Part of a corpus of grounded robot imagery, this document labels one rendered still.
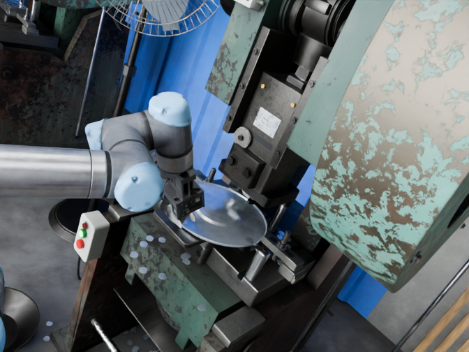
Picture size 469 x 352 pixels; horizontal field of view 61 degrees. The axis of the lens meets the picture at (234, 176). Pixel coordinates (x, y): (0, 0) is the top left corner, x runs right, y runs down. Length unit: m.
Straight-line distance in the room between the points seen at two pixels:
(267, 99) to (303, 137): 0.16
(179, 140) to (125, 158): 0.16
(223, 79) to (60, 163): 0.56
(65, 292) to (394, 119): 1.56
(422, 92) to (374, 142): 0.09
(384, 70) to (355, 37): 0.34
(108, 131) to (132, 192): 0.16
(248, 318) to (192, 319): 0.15
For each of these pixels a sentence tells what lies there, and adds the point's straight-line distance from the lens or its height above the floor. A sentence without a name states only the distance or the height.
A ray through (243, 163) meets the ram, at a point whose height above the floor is 0.95.
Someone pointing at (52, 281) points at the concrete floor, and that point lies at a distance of 1.89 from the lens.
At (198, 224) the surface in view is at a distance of 1.03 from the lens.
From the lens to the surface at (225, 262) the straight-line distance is 1.10.
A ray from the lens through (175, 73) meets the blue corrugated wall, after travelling 3.07.
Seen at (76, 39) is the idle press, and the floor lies 0.72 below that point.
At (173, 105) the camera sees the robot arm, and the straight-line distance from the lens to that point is 0.74.
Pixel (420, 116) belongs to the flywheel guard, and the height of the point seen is 1.30.
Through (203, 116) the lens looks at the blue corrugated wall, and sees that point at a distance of 2.86.
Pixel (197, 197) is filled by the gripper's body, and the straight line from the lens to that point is 0.88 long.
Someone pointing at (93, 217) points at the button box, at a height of 0.63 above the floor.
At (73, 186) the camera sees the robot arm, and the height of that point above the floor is 1.02.
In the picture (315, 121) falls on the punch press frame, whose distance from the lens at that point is 0.90.
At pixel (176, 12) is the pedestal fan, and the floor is 1.14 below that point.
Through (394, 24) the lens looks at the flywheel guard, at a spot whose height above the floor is 1.38.
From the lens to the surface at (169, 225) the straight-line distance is 1.00.
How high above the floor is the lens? 1.37
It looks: 26 degrees down
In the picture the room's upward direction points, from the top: 24 degrees clockwise
